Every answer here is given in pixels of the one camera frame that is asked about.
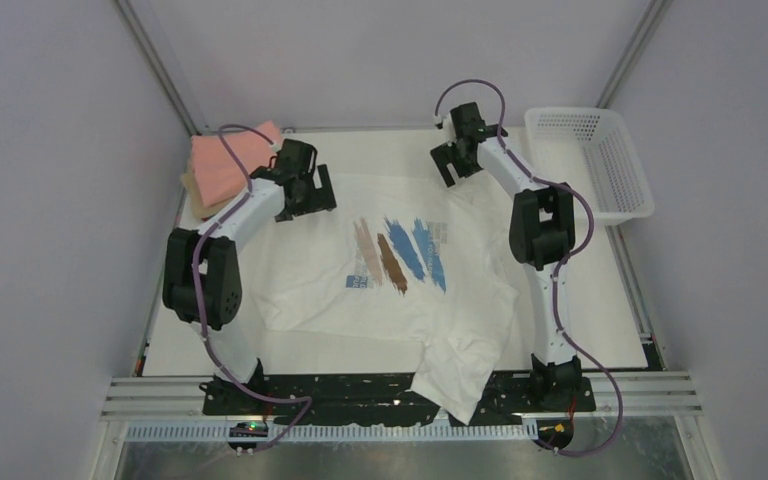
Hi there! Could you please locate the white printed t-shirt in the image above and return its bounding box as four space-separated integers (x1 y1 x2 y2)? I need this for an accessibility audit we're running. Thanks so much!
241 173 521 423

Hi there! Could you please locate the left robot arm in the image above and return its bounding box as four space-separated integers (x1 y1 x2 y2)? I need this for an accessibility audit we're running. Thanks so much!
162 139 336 414

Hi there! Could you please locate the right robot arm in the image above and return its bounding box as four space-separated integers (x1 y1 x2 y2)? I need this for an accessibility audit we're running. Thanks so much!
431 102 585 411

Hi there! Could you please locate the folded pink t-shirt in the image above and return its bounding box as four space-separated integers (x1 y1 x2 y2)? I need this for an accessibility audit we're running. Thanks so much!
188 121 283 206

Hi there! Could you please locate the folded tan t-shirt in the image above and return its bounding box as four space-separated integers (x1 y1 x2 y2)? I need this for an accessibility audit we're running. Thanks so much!
180 165 231 220

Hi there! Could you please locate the white plastic laundry basket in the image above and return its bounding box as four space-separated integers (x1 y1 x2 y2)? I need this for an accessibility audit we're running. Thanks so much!
524 107 655 226

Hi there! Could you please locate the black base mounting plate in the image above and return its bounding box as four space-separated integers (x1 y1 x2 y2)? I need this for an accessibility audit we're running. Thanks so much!
199 371 596 427

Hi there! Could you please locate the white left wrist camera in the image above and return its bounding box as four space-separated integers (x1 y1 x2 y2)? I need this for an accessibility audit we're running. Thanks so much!
268 144 292 172

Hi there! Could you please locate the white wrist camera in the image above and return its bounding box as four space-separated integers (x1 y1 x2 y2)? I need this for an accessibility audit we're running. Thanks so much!
433 113 456 139
268 144 292 172

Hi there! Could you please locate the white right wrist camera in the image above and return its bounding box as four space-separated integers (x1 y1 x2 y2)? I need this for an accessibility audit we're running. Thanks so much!
433 113 456 139

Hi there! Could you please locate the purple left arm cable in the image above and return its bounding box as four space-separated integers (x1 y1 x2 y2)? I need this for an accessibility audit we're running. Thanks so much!
190 123 314 455

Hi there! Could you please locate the aluminium frame rail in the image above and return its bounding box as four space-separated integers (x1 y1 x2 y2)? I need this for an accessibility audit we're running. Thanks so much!
113 0 211 135

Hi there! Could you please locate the white slotted cable duct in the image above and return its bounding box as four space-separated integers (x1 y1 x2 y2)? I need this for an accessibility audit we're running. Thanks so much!
125 420 538 443

